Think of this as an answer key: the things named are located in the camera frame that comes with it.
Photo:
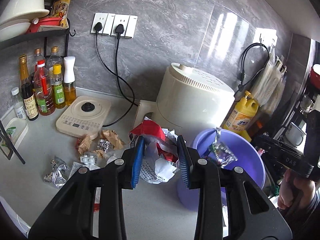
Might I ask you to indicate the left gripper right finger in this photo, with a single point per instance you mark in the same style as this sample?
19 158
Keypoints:
251 215

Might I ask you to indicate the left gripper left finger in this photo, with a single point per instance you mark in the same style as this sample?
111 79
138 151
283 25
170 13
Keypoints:
69 215

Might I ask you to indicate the clear plastic wrapper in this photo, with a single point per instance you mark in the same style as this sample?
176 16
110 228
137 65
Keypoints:
221 152

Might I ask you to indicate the white paper wrapper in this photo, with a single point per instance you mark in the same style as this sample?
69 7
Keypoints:
155 169

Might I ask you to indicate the red white snack bag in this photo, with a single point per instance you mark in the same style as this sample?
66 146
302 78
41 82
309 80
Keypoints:
166 140

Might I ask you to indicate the person's right hand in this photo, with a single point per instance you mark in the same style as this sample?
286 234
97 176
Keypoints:
291 183

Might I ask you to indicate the silver foil wrapper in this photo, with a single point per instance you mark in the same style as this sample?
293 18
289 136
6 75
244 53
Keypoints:
59 174

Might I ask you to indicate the purple plastic bucket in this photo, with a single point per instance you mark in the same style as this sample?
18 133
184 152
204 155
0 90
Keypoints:
248 159

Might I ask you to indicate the white pill blister pack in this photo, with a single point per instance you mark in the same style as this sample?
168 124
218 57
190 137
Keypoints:
88 159

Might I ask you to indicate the brown crumpled paper left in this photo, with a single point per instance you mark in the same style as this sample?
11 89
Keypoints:
83 145

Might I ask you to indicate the brown crumpled paper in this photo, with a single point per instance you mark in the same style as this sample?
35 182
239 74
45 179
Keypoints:
83 145
113 138

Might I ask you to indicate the crumpled foil ball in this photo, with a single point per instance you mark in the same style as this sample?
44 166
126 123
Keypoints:
104 145

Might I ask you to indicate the hanging plastic bags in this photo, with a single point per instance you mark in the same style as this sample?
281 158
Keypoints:
268 89

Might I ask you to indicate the yellow detergent bottle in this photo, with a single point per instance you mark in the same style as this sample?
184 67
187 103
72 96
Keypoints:
241 115

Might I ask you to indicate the brown crumpled paper right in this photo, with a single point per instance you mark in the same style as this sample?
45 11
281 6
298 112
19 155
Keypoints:
113 138

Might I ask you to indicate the black metal shelf rack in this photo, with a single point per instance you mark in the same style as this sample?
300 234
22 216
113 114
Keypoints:
29 37

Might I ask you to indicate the cream induction cooktop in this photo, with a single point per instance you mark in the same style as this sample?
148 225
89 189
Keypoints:
84 117

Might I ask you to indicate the white plastic tray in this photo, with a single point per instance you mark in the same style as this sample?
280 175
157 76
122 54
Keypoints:
17 138

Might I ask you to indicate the green seasoning packet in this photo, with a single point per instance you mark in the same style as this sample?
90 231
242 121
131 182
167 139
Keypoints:
11 130

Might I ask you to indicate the small white cap bottle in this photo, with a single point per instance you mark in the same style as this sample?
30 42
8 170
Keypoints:
18 103

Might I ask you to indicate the yellow cap green label bottle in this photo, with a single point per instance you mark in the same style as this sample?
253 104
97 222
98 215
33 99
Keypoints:
58 87

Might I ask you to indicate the white top oil sprayer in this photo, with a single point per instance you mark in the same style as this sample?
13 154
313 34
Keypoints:
69 87

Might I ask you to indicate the cream air fryer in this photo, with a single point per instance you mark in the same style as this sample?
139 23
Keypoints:
189 101

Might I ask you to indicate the dark soy sauce bottle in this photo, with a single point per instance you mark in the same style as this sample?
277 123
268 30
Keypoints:
27 90

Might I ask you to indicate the red cap oil bottle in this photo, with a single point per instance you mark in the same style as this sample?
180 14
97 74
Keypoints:
43 89

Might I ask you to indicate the gold cap bottle back right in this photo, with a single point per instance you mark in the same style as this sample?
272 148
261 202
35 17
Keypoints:
54 58

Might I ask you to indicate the gold cap bottle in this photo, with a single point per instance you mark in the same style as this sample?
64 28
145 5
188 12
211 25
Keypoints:
54 58
37 57

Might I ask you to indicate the gold cap bottle back left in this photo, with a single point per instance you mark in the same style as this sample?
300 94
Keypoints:
37 57

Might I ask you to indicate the white plate on shelf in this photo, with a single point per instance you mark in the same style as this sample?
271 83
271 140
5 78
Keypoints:
14 28

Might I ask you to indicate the red container on shelf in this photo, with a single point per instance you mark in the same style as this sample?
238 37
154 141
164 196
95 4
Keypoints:
46 21

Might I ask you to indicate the yellow snack packet on shelf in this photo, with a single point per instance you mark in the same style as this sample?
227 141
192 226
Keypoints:
60 10

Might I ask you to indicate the cream bowl on shelf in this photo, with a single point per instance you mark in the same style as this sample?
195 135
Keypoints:
23 9

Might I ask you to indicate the white wall socket panel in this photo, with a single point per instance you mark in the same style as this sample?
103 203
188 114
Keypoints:
110 21

